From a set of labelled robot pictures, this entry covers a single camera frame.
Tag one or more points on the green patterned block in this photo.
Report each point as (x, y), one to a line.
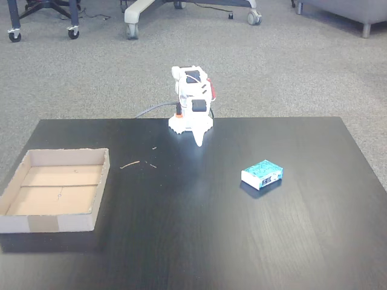
(262, 173)

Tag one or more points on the shallow cardboard box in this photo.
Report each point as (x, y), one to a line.
(54, 193)

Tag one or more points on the long cardboard sliver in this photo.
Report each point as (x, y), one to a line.
(130, 165)

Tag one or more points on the black office chair base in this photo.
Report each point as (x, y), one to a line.
(45, 4)

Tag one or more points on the grey sofa with metal legs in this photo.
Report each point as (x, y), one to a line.
(356, 9)

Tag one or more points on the black frame leg with caster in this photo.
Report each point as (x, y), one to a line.
(13, 18)
(74, 18)

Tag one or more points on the beige chair base with casters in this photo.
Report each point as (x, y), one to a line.
(136, 12)

